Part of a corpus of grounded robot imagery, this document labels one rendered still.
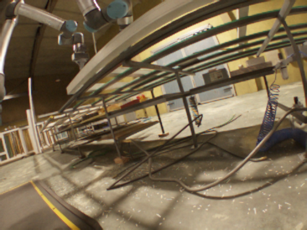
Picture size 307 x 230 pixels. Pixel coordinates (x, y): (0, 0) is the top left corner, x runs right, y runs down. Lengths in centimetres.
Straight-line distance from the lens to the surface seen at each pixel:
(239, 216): 65
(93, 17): 71
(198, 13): 61
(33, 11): 115
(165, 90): 802
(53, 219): 41
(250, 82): 670
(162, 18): 62
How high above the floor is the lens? 51
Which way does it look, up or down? 3 degrees down
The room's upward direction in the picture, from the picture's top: 16 degrees counter-clockwise
